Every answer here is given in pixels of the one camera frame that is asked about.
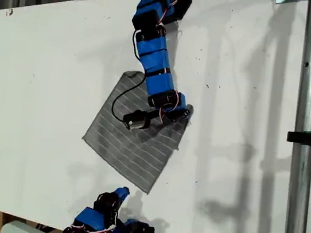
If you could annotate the grey striped towel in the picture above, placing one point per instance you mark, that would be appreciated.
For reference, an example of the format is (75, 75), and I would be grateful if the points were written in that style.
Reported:
(127, 153)

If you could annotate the light grey box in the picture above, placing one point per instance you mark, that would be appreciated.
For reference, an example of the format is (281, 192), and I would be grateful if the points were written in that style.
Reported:
(23, 230)

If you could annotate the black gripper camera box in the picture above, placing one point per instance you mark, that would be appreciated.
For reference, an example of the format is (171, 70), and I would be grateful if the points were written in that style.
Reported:
(133, 117)

